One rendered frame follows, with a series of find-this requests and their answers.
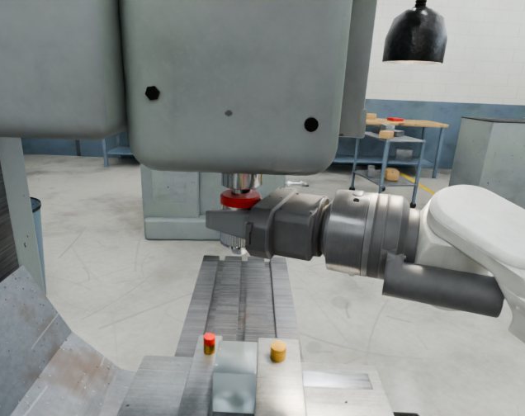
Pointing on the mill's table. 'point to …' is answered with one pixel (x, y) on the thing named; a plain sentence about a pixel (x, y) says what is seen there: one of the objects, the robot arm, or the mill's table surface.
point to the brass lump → (278, 351)
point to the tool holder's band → (239, 199)
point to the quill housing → (234, 83)
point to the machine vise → (328, 383)
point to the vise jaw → (279, 381)
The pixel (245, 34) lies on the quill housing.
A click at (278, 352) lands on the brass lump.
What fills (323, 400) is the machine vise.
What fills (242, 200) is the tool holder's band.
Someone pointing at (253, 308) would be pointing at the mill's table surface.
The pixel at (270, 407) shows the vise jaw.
